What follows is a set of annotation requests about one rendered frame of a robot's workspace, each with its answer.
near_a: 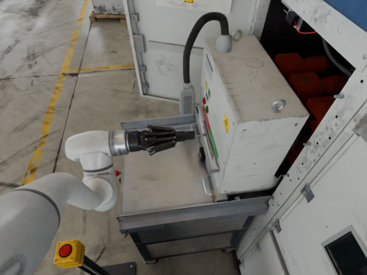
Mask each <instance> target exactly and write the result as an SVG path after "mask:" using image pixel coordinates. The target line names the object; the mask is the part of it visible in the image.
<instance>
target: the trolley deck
mask: <svg viewBox="0 0 367 275"><path fill-rule="evenodd" d="M200 147H201V143H200V138H199V137H195V139H190V140H186V141H181V142H177V144H176V145H175V147H173V148H170V149H167V150H164V151H160V152H157V153H155V154H153V155H152V156H150V155H149V152H148V151H144V150H140V151H137V152H129V154H126V155H122V160H121V189H120V215H122V214H130V213H138V212H146V211H154V210H162V209H166V208H174V207H182V206H190V205H198V204H206V203H211V202H215V201H214V197H213V195H206V193H205V190H204V185H203V179H202V178H203V176H206V175H208V171H207V168H206V163H205V162H201V159H200V157H199V148H200ZM204 182H205V187H206V191H207V193H208V194H212V189H211V184H210V180H209V177H205V178H204ZM255 196H263V194H262V192H259V193H251V194H243V195H240V197H242V199H243V198H251V197H255ZM267 210H268V207H267V204H262V205H254V206H246V207H238V208H231V209H226V210H218V211H211V212H203V213H195V214H187V215H183V216H175V217H167V218H160V219H151V220H144V221H139V222H131V223H124V224H119V231H120V233H121V234H129V233H134V232H141V231H149V230H156V229H164V228H171V227H176V226H183V225H191V224H198V223H206V222H213V221H218V220H226V219H233V218H241V217H248V216H256V215H260V214H266V212H267Z"/></svg>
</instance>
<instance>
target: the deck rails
mask: <svg viewBox="0 0 367 275"><path fill-rule="evenodd" d="M195 122H196V115H185V116H174V117H163V118H153V119H142V120H136V121H125V122H120V123H121V127H122V130H126V131H127V132H128V131H134V130H138V131H143V130H146V129H147V125H152V126H156V127H171V128H173V129H178V128H188V127H191V124H192V123H195ZM123 123H128V124H125V125H123ZM268 197H270V196H255V197H251V198H243V199H242V200H234V201H231V200H227V201H226V202H218V203H215V202H211V203H206V204H198V205H190V206H182V207H174V208H166V209H162V210H154V211H146V212H138V213H130V214H122V215H119V216H117V217H116V219H117V220H118V222H119V224H124V223H131V222H139V221H144V220H151V219H160V218H167V217H175V216H183V215H187V214H195V213H203V212H211V211H218V210H226V209H231V208H238V207H246V206H254V205H262V204H266V203H267V200H268V199H269V198H268Z"/></svg>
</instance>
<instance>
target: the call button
mask: <svg viewBox="0 0 367 275"><path fill-rule="evenodd" d="M70 250H71V248H70V246H68V245H66V246H63V247H62V248H61V250H60V255H61V256H67V255H68V254H69V253H70Z"/></svg>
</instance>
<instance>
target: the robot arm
mask: <svg viewBox="0 0 367 275"><path fill-rule="evenodd" d="M190 139H195V131H176V130H174V129H173V128H171V127H156V126H152V125H147V129H146V130H143V131H138V130H134V131H128V132H127V131H126V130H112V131H105V130H92V131H86V132H83V133H78V134H75V135H73V136H71V137H69V138H68V139H67V140H66V143H65V153H66V156H67V158H69V159H71V160H73V161H75V162H81V165H82V167H83V170H84V177H83V179H82V181H81V180H79V179H78V178H77V177H75V176H73V175H71V174H68V173H64V172H56V173H52V174H49V175H46V176H43V177H41V178H39V179H37V180H35V181H33V182H30V183H28V184H25V185H24V186H20V187H18V188H15V189H12V190H10V191H8V192H6V193H4V194H3V195H1V196H0V275H34V273H35V271H36V270H37V268H38V267H39V265H40V264H41V262H42V260H43V259H44V257H45V256H46V254H47V252H48V251H49V249H50V246H51V244H52V241H53V239H54V237H55V234H56V232H57V230H58V228H59V226H60V223H61V219H62V215H63V211H64V208H65V206H66V203H68V204H71V205H74V206H76V207H80V208H82V209H85V210H92V209H94V210H96V211H99V212H105V211H108V210H110V209H111V208H113V207H114V206H115V204H116V201H117V196H118V187H117V179H116V173H115V170H114V166H113V156H120V155H126V154H129V152H137V151H140V150H144V151H148V152H149V155H150V156H152V155H153V154H155V153H157V152H160V151H164V150H167V149H170V148H173V147H175V145H176V144H177V142H181V141H186V140H190Z"/></svg>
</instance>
